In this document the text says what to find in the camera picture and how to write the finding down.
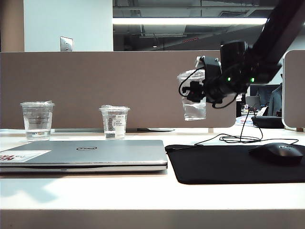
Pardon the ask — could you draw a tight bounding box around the wide brown desk partition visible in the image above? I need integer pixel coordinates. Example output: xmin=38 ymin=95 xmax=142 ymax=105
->
xmin=0 ymin=50 xmax=238 ymax=129

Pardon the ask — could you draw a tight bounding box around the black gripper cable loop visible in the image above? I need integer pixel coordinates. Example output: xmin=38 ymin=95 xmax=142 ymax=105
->
xmin=178 ymin=68 xmax=205 ymax=96

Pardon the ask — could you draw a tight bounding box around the black computer monitor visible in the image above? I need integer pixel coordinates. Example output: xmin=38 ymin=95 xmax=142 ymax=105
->
xmin=249 ymin=84 xmax=282 ymax=107

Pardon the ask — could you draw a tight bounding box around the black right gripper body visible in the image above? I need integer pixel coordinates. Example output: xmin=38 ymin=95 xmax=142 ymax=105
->
xmin=202 ymin=68 xmax=246 ymax=104

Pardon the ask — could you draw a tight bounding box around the wide clear plastic cup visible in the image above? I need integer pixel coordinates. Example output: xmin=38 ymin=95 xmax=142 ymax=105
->
xmin=20 ymin=101 xmax=56 ymax=142

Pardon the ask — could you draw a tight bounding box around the tall clear logo plastic cup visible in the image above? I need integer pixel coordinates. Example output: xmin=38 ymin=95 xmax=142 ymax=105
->
xmin=177 ymin=69 xmax=207 ymax=122

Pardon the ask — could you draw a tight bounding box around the gray background laptop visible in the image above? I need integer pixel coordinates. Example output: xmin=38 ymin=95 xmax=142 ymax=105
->
xmin=246 ymin=96 xmax=261 ymax=108

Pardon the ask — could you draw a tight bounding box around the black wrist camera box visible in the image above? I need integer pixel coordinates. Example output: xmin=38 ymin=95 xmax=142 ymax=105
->
xmin=194 ymin=56 xmax=223 ymax=72

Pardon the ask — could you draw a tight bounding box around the metal wall switch plate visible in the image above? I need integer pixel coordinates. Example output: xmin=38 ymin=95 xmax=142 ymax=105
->
xmin=60 ymin=36 xmax=74 ymax=52

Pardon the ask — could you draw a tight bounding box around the silver Dell laptop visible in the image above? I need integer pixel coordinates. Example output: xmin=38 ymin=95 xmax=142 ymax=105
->
xmin=0 ymin=140 xmax=169 ymax=174

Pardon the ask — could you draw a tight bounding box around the black computer mouse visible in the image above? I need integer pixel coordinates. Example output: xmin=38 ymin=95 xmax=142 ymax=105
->
xmin=248 ymin=143 xmax=304 ymax=165

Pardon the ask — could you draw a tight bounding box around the thin black cable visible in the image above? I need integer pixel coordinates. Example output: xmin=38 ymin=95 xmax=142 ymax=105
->
xmin=194 ymin=109 xmax=299 ymax=146

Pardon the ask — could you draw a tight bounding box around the black mouse pad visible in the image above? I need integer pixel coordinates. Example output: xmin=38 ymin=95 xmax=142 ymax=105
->
xmin=164 ymin=144 xmax=305 ymax=185

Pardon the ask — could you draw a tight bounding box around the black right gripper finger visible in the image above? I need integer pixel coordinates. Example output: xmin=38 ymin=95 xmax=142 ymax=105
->
xmin=187 ymin=81 xmax=206 ymax=103

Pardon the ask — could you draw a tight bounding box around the brown partition white edge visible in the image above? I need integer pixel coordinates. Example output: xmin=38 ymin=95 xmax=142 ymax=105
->
xmin=282 ymin=49 xmax=305 ymax=131

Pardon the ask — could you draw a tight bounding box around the colourful printed paper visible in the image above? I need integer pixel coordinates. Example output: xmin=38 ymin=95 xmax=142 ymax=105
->
xmin=235 ymin=116 xmax=254 ymax=126

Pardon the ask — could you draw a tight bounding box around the small clear cup white label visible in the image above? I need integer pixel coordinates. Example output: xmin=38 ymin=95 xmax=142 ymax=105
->
xmin=99 ymin=104 xmax=132 ymax=140

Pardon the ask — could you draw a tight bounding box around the black fabric pouch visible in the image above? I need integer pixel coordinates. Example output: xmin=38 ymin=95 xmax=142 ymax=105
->
xmin=252 ymin=115 xmax=285 ymax=129

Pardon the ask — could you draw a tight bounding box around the gray jacket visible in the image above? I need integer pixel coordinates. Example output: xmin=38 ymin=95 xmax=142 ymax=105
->
xmin=269 ymin=86 xmax=283 ymax=116

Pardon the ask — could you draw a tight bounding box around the long white ceiling light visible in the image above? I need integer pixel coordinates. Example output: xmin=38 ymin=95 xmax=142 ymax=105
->
xmin=112 ymin=18 xmax=269 ymax=25

